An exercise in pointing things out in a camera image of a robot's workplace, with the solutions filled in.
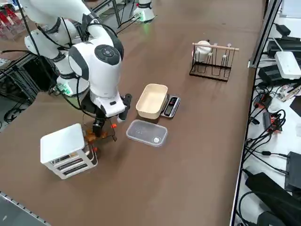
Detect brown bread piece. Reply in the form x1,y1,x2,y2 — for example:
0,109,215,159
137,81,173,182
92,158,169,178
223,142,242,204
85,130,97,143

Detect white smiley mug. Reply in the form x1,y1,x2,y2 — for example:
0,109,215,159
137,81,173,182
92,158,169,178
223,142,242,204
193,40,213,63

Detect black wire cup rack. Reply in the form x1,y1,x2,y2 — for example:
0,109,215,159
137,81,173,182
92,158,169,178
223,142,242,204
189,42,240,82

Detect black cable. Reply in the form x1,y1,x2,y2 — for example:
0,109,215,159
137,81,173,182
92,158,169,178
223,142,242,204
17,0,97,120

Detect digital kitchen scale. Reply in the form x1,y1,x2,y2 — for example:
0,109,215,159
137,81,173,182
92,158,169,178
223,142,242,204
159,94,181,118

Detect white power strip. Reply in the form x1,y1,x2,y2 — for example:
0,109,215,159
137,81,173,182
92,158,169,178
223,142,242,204
274,51,301,80

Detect red clamps on clear shelf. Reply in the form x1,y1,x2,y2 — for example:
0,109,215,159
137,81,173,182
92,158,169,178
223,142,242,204
0,4,21,40

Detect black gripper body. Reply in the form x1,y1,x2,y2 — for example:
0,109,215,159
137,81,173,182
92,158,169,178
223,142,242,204
80,95,107,121

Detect clear plastic food container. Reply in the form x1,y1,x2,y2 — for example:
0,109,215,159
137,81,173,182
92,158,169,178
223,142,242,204
126,119,169,148

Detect aluminium table rail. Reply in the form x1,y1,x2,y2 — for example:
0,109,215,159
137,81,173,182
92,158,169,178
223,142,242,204
0,190,51,226

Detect black power adapter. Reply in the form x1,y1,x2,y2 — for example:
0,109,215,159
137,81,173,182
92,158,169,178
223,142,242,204
258,65,280,83

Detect aluminium frame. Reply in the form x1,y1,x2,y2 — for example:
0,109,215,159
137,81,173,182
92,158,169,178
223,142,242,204
0,50,57,102

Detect red and black device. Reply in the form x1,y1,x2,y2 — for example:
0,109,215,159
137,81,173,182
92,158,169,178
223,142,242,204
253,93,273,109

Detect beige plastic container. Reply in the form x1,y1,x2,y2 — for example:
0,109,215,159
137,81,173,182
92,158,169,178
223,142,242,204
135,83,168,120

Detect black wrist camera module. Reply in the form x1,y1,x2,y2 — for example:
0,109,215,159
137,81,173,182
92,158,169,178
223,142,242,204
119,93,132,123

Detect black box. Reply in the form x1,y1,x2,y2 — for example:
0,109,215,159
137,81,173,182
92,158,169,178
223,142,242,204
284,152,301,192

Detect black device with orange plugs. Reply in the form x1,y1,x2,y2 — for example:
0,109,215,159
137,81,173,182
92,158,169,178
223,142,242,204
262,110,286,134

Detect aluminium camera post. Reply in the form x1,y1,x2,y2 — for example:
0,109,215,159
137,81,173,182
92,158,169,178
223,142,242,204
249,0,283,69

